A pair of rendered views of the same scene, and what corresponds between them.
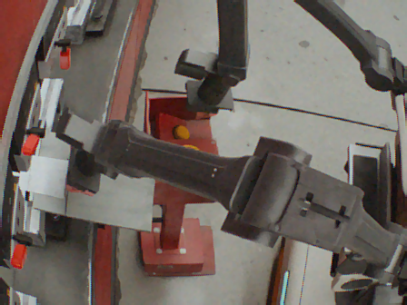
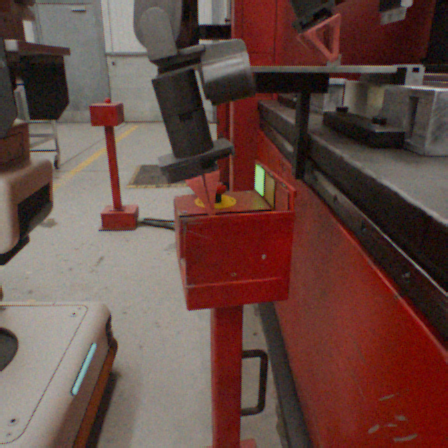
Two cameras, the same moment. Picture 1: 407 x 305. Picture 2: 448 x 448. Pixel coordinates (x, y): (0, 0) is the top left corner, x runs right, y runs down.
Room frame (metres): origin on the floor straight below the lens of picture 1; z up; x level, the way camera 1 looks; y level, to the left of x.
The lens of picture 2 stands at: (1.33, 0.08, 1.00)
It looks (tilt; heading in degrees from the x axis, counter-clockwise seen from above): 23 degrees down; 184
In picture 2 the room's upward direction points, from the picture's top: straight up
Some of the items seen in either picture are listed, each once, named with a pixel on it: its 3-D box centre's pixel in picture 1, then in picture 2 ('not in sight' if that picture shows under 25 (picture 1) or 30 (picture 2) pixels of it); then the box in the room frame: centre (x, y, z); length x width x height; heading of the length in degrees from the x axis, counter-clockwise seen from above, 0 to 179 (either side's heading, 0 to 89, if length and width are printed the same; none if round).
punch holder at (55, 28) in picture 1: (40, 32); not in sight; (0.66, 0.37, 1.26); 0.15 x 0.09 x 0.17; 6
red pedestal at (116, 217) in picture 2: not in sight; (113, 165); (-1.05, -0.78, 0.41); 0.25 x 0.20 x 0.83; 96
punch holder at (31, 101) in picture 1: (13, 116); not in sight; (0.46, 0.35, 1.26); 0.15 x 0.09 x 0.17; 6
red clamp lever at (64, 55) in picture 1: (63, 54); not in sight; (0.65, 0.30, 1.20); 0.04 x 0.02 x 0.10; 96
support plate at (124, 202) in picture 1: (89, 179); (311, 69); (0.50, 0.20, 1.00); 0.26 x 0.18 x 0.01; 96
